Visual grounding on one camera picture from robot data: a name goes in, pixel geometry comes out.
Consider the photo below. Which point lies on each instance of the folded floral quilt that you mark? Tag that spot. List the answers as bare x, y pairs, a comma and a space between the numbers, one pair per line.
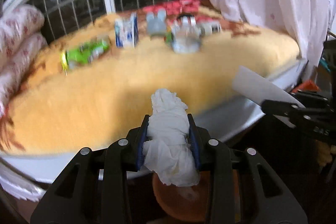
21, 40

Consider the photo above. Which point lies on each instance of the grey rabbit figurine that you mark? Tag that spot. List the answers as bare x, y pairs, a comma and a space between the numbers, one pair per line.
156, 23

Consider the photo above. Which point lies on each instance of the blue white milk carton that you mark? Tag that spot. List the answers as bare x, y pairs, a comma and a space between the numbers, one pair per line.
126, 31

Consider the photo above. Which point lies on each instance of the yellow floral bed blanket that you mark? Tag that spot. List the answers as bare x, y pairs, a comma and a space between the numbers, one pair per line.
94, 105

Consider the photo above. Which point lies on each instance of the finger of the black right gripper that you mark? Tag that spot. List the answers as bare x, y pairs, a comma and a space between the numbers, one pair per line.
309, 96
289, 110

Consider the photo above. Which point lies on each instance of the orange trash bin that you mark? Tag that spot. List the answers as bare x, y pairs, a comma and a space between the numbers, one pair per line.
187, 204

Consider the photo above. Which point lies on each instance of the white tissue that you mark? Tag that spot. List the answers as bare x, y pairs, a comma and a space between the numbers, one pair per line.
167, 151

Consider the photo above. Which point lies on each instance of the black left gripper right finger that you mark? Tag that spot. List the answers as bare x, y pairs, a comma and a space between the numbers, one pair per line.
197, 139

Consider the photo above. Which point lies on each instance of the white cylinder device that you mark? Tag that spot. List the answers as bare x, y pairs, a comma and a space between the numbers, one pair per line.
209, 27

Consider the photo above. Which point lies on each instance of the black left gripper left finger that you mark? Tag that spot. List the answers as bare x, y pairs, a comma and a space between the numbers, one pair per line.
137, 137

